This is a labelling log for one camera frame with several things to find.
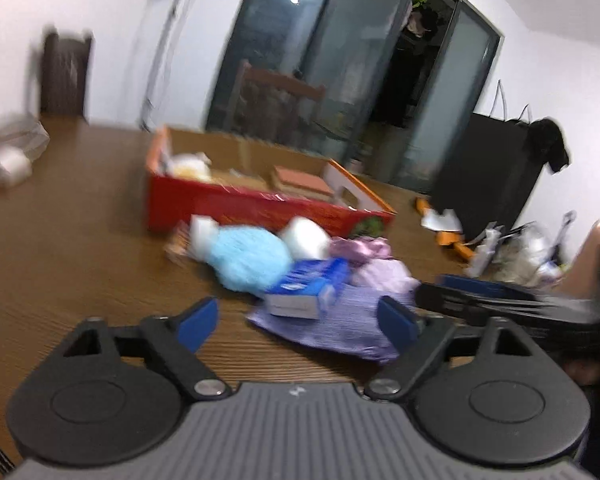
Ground orange tool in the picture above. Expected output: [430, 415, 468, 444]
[414, 196, 477, 262]

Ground person's right forearm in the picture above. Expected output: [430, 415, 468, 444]
[562, 220, 600, 301]

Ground clear plastic bag clutter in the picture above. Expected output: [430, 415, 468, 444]
[495, 210, 578, 285]

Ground black paper bag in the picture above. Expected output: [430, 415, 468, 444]
[431, 80, 552, 242]

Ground white bottle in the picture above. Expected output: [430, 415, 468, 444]
[466, 226, 499, 277]

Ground brown wooden chair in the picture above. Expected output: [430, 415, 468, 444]
[229, 59, 327, 142]

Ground hanging clothes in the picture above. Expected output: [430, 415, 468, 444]
[401, 0, 447, 41]

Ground white soft cloth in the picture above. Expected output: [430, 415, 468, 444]
[189, 214, 220, 257]

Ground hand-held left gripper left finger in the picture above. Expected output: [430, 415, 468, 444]
[55, 296, 233, 403]

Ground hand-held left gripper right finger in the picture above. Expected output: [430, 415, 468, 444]
[362, 295, 538, 403]

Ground red orange cardboard box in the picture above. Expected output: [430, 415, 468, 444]
[145, 126, 397, 240]

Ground blue fluffy mitt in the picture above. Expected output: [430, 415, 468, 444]
[207, 225, 294, 293]

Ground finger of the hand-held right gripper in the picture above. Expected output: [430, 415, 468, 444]
[414, 282, 556, 336]
[437, 274, 548, 303]

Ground blue tissue packet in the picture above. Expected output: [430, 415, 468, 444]
[264, 257, 353, 321]

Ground white toilet paper roll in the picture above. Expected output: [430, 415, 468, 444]
[0, 146, 34, 187]

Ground pink purple satin cloth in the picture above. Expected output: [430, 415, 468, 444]
[329, 236, 417, 297]

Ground clear plastic bag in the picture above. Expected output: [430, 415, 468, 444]
[0, 111, 51, 162]

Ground purple towel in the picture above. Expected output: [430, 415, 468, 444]
[245, 280, 421, 363]

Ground dark wooden chair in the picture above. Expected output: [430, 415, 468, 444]
[39, 29, 94, 122]

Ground small snack packet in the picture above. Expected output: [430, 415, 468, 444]
[164, 220, 193, 263]

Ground orange brown pad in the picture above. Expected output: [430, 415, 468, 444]
[270, 164, 337, 200]

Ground black cloth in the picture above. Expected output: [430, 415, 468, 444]
[524, 116, 572, 175]

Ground sliding glass door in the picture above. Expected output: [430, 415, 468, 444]
[205, 0, 504, 194]

